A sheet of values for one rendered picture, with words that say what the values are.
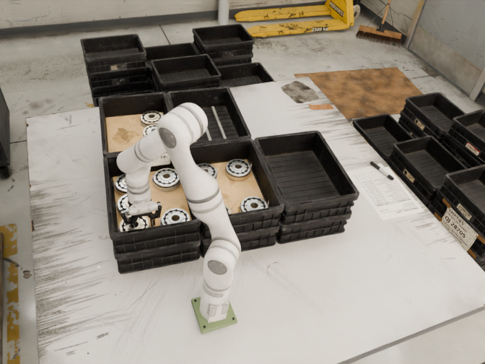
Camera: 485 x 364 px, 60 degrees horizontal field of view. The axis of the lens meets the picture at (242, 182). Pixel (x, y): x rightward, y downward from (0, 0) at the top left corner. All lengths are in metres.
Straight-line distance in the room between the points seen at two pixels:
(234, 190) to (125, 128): 0.60
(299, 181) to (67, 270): 0.94
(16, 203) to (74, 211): 1.16
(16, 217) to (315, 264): 1.88
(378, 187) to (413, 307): 0.60
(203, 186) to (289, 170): 0.78
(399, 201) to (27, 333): 1.86
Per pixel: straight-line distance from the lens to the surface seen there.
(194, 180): 1.05
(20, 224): 2.83
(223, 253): 1.20
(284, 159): 1.84
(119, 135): 1.95
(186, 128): 0.98
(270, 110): 2.35
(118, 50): 3.34
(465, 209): 2.40
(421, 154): 2.88
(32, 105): 3.76
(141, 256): 1.52
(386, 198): 1.99
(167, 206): 1.61
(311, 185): 1.75
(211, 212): 1.11
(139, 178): 1.33
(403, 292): 1.70
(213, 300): 1.36
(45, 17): 4.75
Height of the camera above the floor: 2.02
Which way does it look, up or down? 44 degrees down
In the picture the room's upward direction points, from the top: 6 degrees clockwise
